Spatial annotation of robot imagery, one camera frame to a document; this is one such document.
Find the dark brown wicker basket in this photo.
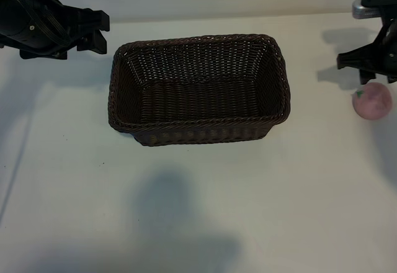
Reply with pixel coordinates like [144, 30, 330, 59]
[107, 33, 293, 147]

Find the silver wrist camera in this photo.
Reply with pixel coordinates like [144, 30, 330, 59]
[351, 0, 397, 20]

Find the pink peach with green leaf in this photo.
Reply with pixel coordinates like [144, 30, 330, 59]
[351, 82, 393, 120]

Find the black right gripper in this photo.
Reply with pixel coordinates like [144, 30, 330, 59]
[337, 18, 397, 85]

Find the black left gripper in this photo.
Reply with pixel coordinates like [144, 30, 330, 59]
[0, 0, 111, 60]

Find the black ribbed cable bundle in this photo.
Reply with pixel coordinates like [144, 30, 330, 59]
[6, 0, 71, 47]

